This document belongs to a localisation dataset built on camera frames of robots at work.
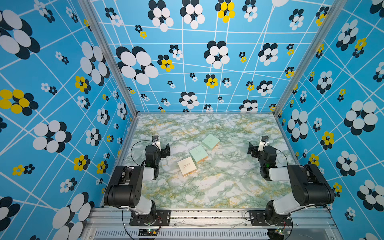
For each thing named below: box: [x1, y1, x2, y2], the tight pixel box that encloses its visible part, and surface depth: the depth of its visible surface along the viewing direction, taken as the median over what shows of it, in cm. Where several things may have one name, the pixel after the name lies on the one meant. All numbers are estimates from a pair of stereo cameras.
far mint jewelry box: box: [201, 133, 220, 151], surface depth 102 cm
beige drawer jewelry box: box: [177, 156, 197, 177], surface depth 91 cm
